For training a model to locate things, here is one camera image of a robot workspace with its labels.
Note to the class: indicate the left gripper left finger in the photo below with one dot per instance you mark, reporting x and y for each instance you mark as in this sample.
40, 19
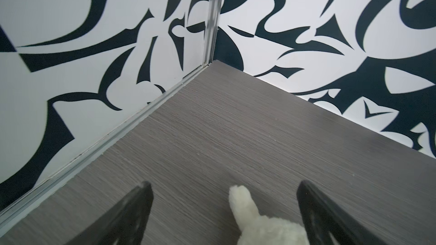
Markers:
124, 223

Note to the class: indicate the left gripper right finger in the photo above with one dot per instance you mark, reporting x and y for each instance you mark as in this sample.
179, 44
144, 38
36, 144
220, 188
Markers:
326, 223

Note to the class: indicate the white plush dog toy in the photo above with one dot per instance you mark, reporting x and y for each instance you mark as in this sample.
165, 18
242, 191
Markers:
257, 229

